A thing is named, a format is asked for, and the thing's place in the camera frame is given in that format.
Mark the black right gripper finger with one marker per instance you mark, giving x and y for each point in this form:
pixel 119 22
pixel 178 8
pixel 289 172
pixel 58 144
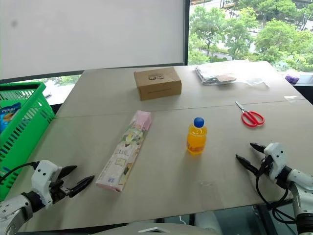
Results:
pixel 258 147
pixel 246 163

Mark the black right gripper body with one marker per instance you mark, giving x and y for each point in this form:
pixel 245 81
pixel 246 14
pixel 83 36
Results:
pixel 265 164

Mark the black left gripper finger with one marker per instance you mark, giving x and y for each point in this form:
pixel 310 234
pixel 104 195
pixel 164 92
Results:
pixel 80 185
pixel 66 171

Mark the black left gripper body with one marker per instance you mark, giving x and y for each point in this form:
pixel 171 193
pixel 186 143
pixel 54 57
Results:
pixel 56 190

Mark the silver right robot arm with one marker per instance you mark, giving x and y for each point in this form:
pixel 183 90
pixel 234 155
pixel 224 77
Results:
pixel 299 193

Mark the green plastic basket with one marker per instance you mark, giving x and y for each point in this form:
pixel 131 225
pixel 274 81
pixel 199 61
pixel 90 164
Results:
pixel 22 132

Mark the orange juice bottle blue cap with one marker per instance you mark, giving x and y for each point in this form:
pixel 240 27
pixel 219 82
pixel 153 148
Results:
pixel 197 137

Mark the long pink snack package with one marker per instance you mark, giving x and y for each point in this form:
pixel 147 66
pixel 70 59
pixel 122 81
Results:
pixel 126 148

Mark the clear plastic bag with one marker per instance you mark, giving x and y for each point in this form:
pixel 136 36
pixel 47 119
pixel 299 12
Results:
pixel 255 80

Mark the purple object on sill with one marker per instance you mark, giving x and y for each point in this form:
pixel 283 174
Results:
pixel 292 78

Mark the blue snack bag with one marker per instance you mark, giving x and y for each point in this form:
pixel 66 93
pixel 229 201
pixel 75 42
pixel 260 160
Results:
pixel 7 115

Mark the stack of flat packaging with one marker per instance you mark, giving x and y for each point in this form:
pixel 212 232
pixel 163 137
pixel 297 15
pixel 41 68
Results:
pixel 215 73

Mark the brown cardboard box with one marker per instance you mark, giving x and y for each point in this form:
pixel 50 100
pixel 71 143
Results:
pixel 157 83

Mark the white roller blind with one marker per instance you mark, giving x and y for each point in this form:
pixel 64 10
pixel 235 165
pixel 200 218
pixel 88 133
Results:
pixel 91 35

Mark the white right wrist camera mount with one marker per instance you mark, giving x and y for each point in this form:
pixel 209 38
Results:
pixel 276 157

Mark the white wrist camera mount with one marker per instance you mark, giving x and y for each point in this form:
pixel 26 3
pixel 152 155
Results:
pixel 276 157
pixel 43 176

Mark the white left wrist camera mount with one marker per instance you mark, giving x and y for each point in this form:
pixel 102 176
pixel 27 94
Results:
pixel 43 176

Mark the black window frame post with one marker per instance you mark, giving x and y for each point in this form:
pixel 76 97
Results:
pixel 186 31

